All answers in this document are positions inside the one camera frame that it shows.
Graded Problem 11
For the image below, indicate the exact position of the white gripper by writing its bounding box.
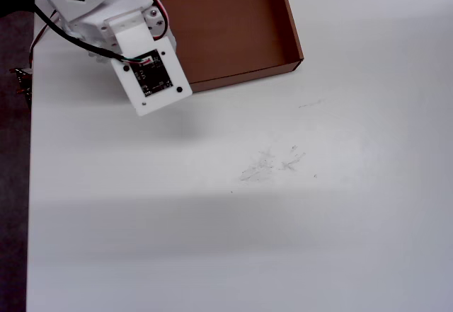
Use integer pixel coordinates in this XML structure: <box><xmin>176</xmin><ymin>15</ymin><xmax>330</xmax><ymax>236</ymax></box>
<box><xmin>59</xmin><ymin>0</ymin><xmax>177</xmax><ymax>67</ymax></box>

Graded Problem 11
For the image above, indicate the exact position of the brown cardboard box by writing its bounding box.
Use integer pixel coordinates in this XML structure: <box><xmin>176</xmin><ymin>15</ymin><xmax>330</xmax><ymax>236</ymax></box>
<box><xmin>147</xmin><ymin>0</ymin><xmax>305</xmax><ymax>93</ymax></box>

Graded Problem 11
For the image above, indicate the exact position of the brown black table clamp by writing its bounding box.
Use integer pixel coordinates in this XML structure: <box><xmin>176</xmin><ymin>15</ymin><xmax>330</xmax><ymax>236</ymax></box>
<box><xmin>9</xmin><ymin>67</ymin><xmax>33</xmax><ymax>106</ymax></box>

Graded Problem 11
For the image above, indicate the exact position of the red white black servo wire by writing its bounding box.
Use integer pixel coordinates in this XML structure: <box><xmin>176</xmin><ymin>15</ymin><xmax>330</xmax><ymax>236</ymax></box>
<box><xmin>127</xmin><ymin>0</ymin><xmax>171</xmax><ymax>42</ymax></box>
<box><xmin>29</xmin><ymin>10</ymin><xmax>59</xmax><ymax>67</ymax></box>

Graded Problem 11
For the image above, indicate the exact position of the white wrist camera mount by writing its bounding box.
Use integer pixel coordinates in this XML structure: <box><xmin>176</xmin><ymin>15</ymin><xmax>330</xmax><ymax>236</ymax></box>
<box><xmin>105</xmin><ymin>13</ymin><xmax>194</xmax><ymax>117</ymax></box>

